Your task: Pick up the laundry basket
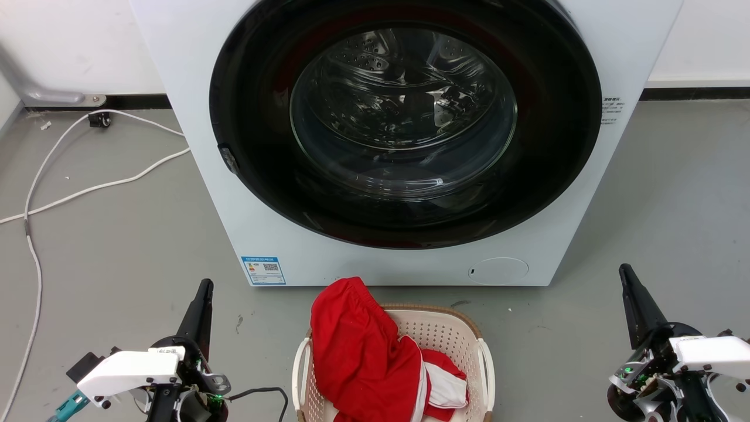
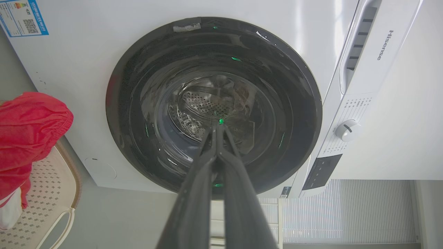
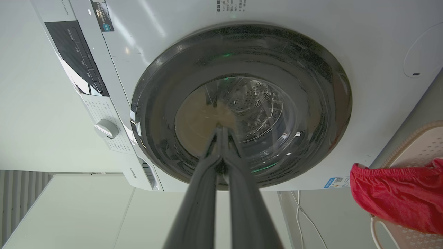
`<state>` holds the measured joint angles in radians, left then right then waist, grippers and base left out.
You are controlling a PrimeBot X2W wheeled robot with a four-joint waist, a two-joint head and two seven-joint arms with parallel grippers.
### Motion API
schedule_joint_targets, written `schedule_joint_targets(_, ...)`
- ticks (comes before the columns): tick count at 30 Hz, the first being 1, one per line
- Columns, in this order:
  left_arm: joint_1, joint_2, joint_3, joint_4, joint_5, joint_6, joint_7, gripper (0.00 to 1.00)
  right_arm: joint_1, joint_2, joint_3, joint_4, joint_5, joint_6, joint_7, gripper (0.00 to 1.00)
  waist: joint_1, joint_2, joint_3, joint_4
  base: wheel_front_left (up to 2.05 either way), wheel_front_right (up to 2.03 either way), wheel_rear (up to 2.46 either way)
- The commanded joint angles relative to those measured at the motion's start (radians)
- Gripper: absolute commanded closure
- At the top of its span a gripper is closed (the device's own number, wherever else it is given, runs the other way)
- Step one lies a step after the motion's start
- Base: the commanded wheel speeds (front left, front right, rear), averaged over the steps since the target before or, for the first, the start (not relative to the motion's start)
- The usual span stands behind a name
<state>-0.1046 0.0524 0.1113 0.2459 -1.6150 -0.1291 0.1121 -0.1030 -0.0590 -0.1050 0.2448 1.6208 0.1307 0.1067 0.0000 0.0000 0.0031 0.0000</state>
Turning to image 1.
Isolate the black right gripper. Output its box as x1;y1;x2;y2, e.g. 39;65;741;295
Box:
606;264;713;422

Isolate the white front-load washing machine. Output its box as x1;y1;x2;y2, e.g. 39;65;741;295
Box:
130;0;685;288

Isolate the black round washer door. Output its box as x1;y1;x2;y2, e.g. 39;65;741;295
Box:
209;0;603;250

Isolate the small black text sticker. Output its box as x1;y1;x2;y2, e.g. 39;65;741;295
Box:
601;97;625;125

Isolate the blue energy label sticker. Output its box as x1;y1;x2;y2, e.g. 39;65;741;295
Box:
241;256;287;286

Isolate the teal plastic clip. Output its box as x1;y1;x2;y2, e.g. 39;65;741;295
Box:
47;392;90;422

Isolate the round white filter cover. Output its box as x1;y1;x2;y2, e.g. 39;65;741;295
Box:
468;257;529;286

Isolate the thick white floor cable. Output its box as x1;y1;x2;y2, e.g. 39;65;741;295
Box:
0;148;192;226

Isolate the white plastic laundry basket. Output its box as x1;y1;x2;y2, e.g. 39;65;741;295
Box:
292;303;496;422

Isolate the thin white floor cable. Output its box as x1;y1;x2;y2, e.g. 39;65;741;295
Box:
0;110;186;420

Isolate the red white striped garment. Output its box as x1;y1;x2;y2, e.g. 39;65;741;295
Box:
419;349;470;422

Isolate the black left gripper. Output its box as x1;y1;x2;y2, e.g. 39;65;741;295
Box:
146;280;231;422

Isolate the grey metal pipe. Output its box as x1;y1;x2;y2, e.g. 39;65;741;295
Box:
0;44;107;108

